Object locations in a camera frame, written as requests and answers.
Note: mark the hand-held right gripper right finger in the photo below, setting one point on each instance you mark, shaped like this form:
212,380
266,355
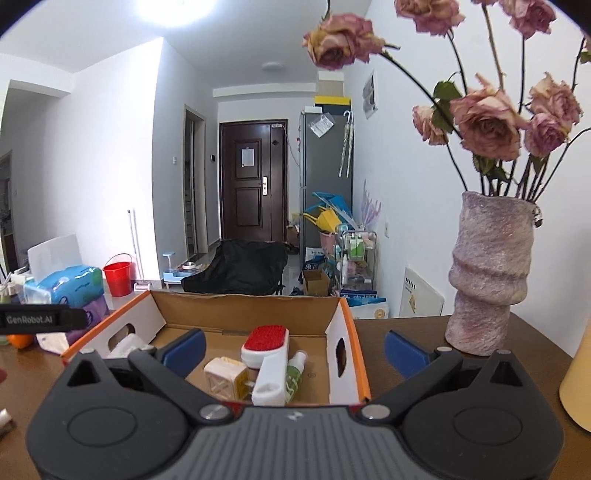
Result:
406,355

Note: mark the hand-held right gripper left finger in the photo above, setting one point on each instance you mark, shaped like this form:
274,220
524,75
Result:
184,353

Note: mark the cream and yellow plug adapter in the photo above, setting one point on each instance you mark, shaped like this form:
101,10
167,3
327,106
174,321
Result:
224,378

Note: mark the orange-edged cardboard box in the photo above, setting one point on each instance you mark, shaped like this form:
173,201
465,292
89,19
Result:
258,314

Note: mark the red and white lint brush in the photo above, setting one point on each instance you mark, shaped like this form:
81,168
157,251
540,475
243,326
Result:
272,369

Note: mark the green spray bottle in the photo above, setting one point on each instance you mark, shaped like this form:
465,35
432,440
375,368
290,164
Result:
295,376

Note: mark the orange fruit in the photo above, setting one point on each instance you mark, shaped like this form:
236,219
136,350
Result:
21,340

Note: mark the blue tissue pack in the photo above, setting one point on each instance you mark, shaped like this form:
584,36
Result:
69,286

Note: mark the white storage box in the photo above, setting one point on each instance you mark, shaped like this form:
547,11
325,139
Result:
23,279

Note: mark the purple tissue pack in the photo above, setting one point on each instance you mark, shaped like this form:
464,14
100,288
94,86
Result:
94,311

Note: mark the white bag with gold seal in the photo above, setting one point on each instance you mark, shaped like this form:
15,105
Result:
371,311

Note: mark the white calendar board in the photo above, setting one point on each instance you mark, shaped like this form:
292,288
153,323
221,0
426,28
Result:
422,293

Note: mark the blue white printed bag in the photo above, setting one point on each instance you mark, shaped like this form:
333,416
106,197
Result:
360,295
315,259

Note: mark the blue pet feeder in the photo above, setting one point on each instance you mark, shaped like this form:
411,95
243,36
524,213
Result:
175,274

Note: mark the red bucket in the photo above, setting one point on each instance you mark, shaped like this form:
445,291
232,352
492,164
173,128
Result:
117,277

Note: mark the metal rack cart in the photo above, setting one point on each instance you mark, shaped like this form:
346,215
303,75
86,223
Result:
373,263

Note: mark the black folding chair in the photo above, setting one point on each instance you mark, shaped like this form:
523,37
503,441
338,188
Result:
240,267

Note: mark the white pump bottle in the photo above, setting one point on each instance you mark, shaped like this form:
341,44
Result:
345,267

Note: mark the textured pink vase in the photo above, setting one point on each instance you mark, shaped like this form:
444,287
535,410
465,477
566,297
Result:
489,277

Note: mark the small brown cardboard box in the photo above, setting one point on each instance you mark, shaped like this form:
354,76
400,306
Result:
316,284

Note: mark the green white bottle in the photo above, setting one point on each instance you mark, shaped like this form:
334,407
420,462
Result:
353,247
360,247

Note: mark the white flat mop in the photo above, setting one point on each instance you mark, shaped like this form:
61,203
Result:
135,244

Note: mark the pink plastic bucket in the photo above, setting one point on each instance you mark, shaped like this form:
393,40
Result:
328,241

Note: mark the purple clothes hangers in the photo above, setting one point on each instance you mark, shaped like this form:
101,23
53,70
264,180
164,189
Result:
371,205

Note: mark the dark brown entrance door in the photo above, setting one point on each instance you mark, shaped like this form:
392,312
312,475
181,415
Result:
251,198

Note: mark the grey interior door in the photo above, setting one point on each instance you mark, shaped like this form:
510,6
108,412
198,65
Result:
194,184

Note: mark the blue plastic folding rack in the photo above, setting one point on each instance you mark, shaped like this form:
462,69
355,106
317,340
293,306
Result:
332,201

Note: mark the pale yellow cylinder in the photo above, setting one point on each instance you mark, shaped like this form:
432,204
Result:
579,392

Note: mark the grey refrigerator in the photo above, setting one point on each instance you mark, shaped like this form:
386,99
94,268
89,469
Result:
323,175

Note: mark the white paper notice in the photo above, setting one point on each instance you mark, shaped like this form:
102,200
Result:
247,157

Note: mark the clear folded umbrella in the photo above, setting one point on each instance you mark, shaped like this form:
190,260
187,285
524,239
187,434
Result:
347,143

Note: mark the clear plastic document bag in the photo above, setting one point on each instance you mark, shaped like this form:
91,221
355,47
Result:
321,124

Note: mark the bunch of dried pink roses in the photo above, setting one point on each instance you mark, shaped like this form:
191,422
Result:
489,120

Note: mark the yellow flat box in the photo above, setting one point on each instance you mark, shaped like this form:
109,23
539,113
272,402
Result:
332,100

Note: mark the round ceiling light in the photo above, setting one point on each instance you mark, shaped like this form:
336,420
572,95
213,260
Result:
274,67

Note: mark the white wall panel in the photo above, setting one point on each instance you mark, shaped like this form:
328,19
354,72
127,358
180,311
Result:
369,94

